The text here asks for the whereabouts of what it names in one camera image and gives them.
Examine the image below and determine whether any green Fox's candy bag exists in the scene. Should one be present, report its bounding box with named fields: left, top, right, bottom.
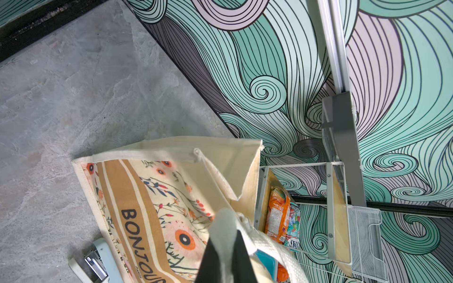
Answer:
left=284, top=203, right=302, bottom=249

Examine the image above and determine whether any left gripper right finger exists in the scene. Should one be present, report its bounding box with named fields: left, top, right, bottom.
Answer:
left=231, top=230, right=258, bottom=283

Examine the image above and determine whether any cream canvas grocery bag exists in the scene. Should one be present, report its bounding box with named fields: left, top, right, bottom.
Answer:
left=72, top=136, right=308, bottom=283

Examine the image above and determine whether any orange tangerine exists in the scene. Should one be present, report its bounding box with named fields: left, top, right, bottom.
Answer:
left=277, top=263, right=290, bottom=283

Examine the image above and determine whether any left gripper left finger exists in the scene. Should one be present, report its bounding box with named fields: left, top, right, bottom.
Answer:
left=195, top=239, right=222, bottom=283

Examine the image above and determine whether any orange Fox's candy bag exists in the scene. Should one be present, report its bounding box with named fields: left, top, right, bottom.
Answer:
left=264, top=186, right=290, bottom=244

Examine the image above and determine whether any clear plastic wall holder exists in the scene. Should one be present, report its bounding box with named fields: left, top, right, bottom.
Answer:
left=348, top=206, right=389, bottom=283

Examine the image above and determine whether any teal plastic fruit basket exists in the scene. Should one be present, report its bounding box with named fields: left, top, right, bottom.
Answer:
left=256, top=250, right=278, bottom=282

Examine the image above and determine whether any white wooden two-tier shelf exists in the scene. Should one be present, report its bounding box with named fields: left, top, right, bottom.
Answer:
left=254, top=162, right=354, bottom=278

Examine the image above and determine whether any black metal wall tray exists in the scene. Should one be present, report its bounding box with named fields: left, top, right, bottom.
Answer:
left=322, top=92, right=367, bottom=207

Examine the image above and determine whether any white grey stapler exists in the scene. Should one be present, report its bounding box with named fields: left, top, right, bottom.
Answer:
left=68, top=238, right=124, bottom=283

